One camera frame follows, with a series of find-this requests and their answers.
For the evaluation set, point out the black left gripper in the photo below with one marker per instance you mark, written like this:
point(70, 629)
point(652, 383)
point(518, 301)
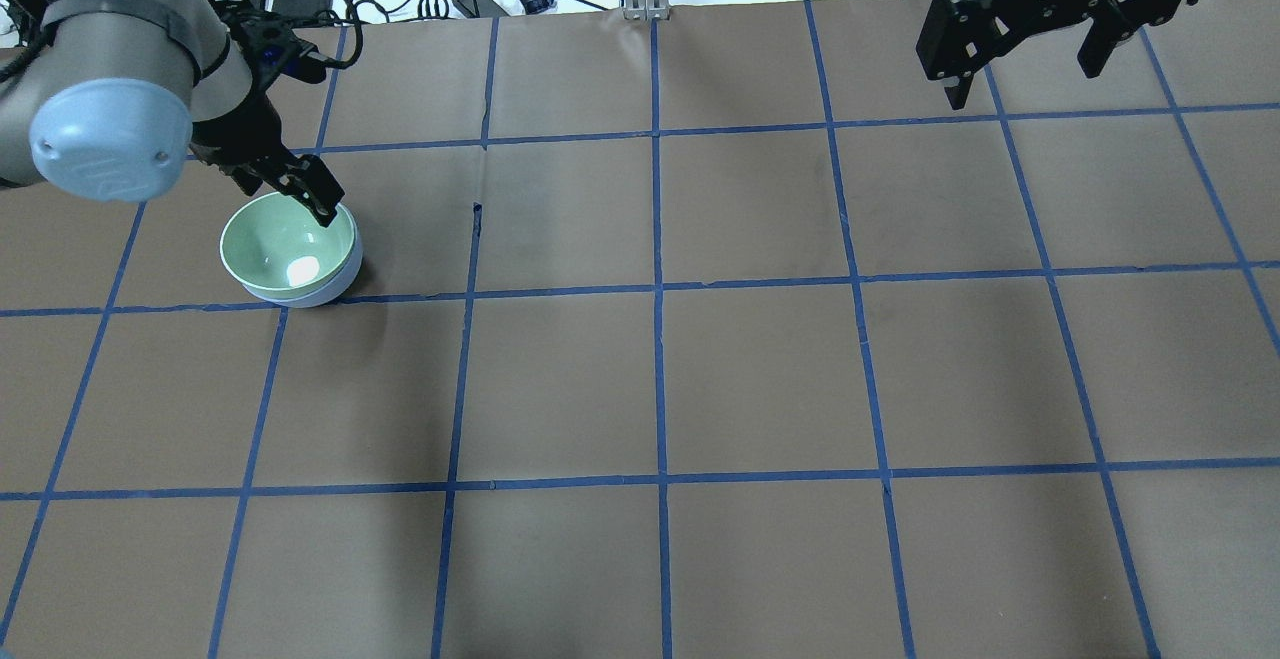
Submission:
point(237, 135)

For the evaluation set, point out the black power adapter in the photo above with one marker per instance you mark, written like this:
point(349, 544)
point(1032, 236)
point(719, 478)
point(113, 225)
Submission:
point(480, 8)

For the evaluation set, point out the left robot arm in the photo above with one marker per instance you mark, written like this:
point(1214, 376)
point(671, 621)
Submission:
point(109, 98)

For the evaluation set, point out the blue bowl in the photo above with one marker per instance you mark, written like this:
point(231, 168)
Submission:
point(321, 291)

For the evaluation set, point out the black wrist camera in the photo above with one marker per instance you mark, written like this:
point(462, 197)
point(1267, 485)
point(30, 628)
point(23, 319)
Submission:
point(270, 46)

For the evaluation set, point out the green bowl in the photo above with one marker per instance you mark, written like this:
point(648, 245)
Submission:
point(272, 242)

